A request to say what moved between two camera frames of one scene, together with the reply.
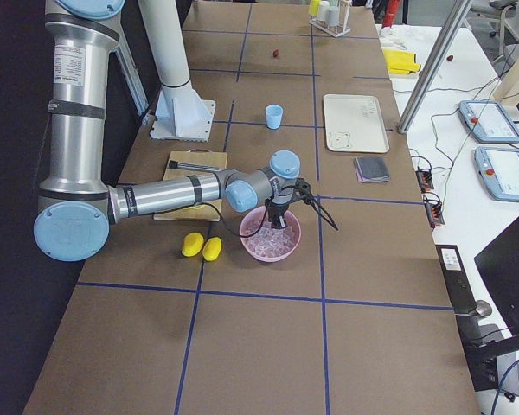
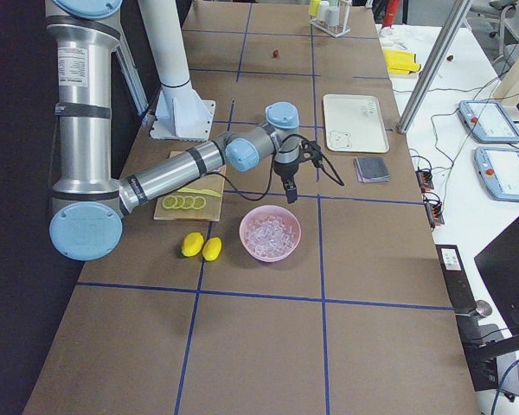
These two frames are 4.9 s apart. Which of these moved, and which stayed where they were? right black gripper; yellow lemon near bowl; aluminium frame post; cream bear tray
Moved: right black gripper
Stayed: cream bear tray; aluminium frame post; yellow lemon near bowl
